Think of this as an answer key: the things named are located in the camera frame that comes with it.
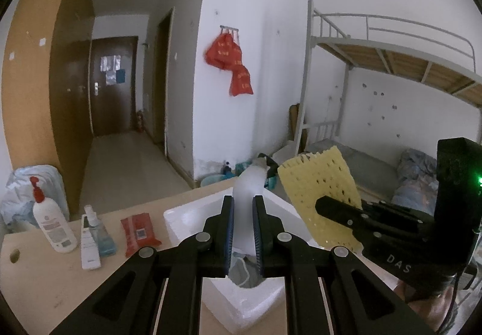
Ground white metal bunk bed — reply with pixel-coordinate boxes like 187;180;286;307
294;0;482;208

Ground white lotion pump bottle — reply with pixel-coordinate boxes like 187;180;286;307
29;176;78;253

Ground yellow foam net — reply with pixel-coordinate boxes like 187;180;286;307
278;145;363;251

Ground white foam piece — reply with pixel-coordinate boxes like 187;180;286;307
230;165;270;258

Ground white plastic container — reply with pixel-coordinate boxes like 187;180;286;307
271;139;299;170

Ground wooden wardrobe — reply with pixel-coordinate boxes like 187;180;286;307
2;0;95;170

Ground dark brown door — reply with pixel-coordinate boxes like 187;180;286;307
89;36;138;138

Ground grey paper notices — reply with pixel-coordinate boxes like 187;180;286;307
100;54;122;85

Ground red plastic bag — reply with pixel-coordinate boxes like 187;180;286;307
230;65;254;97
205;32;242;70

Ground white foam box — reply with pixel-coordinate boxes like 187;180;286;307
163;185;332;333

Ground brown wooden board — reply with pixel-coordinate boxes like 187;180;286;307
289;104;307;155

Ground blue bedding bundle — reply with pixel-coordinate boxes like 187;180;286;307
392;149;439;208

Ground brown side door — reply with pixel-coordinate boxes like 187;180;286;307
154;8;176;155

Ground white plastic bag bundle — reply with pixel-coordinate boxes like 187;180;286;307
1;165;71;234

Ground red wet wipes packet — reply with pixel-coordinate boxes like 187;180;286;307
120;213;162;258

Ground grey mattress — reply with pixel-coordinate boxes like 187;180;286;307
305;139;400;204

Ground clear blue spray bottle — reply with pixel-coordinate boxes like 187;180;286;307
83;204;116;256

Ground blue plastic basin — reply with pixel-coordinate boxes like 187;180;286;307
199;173;242;189

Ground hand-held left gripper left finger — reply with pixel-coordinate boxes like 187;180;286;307
49;195;235;335

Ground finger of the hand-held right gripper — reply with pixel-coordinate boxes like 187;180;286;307
315;196;373;241

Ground white tube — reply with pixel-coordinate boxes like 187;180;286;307
80;215;102;270

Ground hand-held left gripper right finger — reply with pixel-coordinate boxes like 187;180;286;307
252;195;433;335

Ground black cable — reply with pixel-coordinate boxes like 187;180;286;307
439;263;477;335

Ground grey sock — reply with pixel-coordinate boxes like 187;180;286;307
229;251;264;288

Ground person's right hand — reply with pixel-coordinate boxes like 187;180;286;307
393;277;458;335

